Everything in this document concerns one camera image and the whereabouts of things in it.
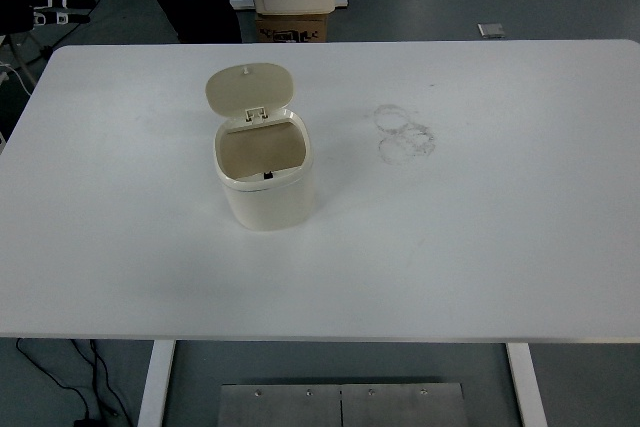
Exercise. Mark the white folding stand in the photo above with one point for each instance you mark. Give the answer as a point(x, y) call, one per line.
point(22, 62)

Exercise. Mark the small grey floor plate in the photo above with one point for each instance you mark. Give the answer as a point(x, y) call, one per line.
point(491, 30)

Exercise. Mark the white table leg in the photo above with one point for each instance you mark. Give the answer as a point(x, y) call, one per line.
point(528, 387)
point(156, 382)

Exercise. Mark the brown cardboard box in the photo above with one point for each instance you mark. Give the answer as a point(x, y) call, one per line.
point(292, 29)

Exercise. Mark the grey metal plate with screws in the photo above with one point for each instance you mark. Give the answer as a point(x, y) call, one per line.
point(300, 407)

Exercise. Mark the cream trash bin with lid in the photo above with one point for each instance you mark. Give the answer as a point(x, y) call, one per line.
point(270, 202)

